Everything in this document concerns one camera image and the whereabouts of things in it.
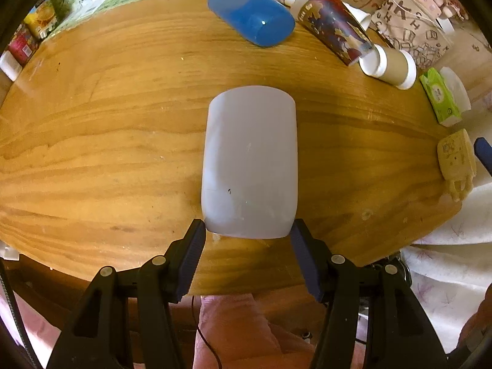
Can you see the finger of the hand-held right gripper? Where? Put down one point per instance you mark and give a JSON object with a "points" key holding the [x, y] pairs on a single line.
{"points": [[482, 153]]}

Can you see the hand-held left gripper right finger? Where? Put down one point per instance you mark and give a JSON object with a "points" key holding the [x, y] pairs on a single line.
{"points": [[304, 259]]}

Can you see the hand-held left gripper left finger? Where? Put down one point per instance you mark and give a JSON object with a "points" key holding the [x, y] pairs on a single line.
{"points": [[191, 263]]}

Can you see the white translucent plastic cup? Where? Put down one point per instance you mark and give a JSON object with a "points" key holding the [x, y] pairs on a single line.
{"points": [[250, 161]]}

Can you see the brown paper cup white rim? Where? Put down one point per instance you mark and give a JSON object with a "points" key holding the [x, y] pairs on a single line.
{"points": [[396, 67]]}

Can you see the dark printed paper cup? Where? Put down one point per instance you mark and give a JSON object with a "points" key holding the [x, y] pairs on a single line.
{"points": [[336, 29]]}

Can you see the blue plastic cup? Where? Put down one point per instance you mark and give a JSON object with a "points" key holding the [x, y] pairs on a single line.
{"points": [[250, 11]]}

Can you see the cream toy figure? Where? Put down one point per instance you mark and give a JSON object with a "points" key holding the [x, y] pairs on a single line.
{"points": [[457, 157]]}

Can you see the green tissue pack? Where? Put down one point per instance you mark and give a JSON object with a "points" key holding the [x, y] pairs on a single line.
{"points": [[440, 98]]}

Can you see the person's pink trouser leg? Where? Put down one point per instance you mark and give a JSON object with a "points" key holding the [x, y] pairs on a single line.
{"points": [[238, 334]]}

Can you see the white floral printed cloth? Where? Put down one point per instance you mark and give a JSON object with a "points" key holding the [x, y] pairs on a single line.
{"points": [[446, 288]]}

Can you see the letter printed fabric bag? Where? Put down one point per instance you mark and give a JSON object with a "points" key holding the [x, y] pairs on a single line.
{"points": [[411, 30]]}

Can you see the white plastic container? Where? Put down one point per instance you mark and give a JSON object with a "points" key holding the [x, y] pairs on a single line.
{"points": [[9, 65]]}

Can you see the pink snack box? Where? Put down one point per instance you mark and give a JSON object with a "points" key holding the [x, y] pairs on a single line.
{"points": [[23, 46]]}

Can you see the yellow snack box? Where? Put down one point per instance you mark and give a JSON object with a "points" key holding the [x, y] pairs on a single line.
{"points": [[41, 17]]}

